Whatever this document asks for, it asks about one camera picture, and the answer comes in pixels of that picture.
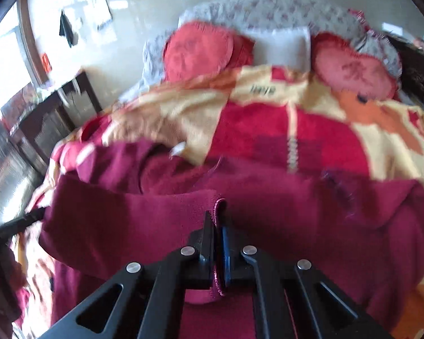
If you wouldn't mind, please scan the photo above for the red heart cushion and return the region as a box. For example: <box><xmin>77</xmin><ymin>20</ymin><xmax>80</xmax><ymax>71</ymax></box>
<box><xmin>311</xmin><ymin>32</ymin><xmax>397</xmax><ymax>100</ymax></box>
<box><xmin>162</xmin><ymin>21</ymin><xmax>255</xmax><ymax>83</ymax></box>

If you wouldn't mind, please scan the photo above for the wall calendar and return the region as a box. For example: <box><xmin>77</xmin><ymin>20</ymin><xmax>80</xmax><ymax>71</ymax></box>
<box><xmin>74</xmin><ymin>0</ymin><xmax>113</xmax><ymax>31</ymax></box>

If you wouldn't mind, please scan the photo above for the maroon fleece garment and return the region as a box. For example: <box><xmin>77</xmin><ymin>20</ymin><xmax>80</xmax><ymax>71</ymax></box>
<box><xmin>40</xmin><ymin>141</ymin><xmax>424</xmax><ymax>329</ymax></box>

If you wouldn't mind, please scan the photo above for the right red heart cushion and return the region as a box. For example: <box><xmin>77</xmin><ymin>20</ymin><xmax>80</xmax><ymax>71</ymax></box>
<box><xmin>311</xmin><ymin>32</ymin><xmax>397</xmax><ymax>100</ymax></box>

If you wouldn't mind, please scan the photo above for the white pillow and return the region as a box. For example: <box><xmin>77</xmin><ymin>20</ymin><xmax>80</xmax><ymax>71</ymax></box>
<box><xmin>243</xmin><ymin>27</ymin><xmax>311</xmax><ymax>72</ymax></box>

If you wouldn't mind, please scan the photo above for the red cream patterned blanket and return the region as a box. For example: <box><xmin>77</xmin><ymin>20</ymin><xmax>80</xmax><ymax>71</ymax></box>
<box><xmin>20</xmin><ymin>66</ymin><xmax>424</xmax><ymax>338</ymax></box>

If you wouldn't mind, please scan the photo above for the floral quilt at headboard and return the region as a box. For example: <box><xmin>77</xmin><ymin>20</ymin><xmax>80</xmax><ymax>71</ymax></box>
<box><xmin>119</xmin><ymin>0</ymin><xmax>404</xmax><ymax>103</ymax></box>

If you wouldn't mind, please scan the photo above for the dark cloth on wall hook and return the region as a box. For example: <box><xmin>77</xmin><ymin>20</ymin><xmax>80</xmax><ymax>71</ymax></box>
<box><xmin>59</xmin><ymin>11</ymin><xmax>79</xmax><ymax>47</ymax></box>

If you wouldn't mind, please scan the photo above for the dark wooden side table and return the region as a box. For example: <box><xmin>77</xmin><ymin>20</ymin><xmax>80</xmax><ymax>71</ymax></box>
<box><xmin>11</xmin><ymin>70</ymin><xmax>102</xmax><ymax>172</ymax></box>

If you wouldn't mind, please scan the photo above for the window with wooden frame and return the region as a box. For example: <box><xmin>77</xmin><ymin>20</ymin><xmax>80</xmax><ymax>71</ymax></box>
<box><xmin>0</xmin><ymin>0</ymin><xmax>49</xmax><ymax>118</ymax></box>

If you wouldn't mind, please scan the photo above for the dark carved wooden headboard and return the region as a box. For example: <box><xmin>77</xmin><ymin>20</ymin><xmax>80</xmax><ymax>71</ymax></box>
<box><xmin>388</xmin><ymin>35</ymin><xmax>424</xmax><ymax>109</ymax></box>

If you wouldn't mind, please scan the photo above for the left red heart cushion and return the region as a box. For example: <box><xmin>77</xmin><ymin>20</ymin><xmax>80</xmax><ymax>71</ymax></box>
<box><xmin>162</xmin><ymin>21</ymin><xmax>255</xmax><ymax>83</ymax></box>

